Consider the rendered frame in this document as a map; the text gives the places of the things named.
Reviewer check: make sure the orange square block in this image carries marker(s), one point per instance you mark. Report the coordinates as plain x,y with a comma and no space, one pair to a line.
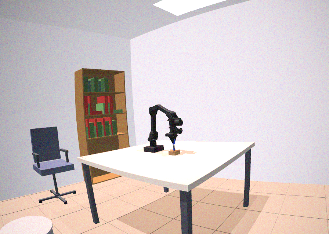
174,153

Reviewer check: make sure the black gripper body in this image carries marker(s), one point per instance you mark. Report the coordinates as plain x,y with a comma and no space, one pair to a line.
171,133

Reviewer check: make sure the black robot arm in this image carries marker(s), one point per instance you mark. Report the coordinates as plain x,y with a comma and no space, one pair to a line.
173,121

